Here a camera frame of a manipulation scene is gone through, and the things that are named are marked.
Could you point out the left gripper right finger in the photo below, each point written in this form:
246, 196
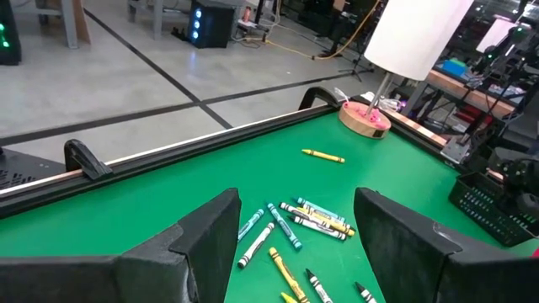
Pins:
400, 261

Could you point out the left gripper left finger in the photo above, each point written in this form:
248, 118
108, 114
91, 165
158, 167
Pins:
202, 261

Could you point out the blue crayon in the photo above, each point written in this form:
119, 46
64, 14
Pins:
320, 209
251, 224
284, 226

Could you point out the yellow crayon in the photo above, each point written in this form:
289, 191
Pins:
289, 274
323, 156
288, 298
328, 221

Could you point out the black plastic basket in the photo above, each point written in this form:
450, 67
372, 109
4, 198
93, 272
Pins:
484, 210

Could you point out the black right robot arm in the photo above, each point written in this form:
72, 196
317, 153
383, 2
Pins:
522, 177

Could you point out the green table mat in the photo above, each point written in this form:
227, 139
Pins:
168, 202

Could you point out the small pink blob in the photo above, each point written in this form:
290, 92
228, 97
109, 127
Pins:
372, 118
382, 124
360, 110

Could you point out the round wooden lamp base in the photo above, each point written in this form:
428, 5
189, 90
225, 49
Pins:
362, 126

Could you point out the metal lamp stem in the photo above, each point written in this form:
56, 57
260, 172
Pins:
378, 94

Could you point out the wooden background workbench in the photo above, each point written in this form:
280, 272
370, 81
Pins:
463, 90

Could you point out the black tripod stand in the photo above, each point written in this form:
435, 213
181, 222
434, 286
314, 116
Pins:
357, 67

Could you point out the blue box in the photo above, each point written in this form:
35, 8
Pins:
455, 67

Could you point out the white lampshade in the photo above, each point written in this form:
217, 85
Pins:
412, 38

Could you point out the black computer with blue lights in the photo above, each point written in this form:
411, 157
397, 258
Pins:
215, 25

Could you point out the wooden board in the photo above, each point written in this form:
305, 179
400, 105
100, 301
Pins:
82, 21

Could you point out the grey table leg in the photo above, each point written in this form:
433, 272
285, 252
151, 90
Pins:
69, 23

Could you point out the grey metal bracket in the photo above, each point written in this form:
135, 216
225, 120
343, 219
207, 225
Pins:
455, 151

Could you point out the black frame clamp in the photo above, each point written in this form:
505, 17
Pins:
316, 93
84, 162

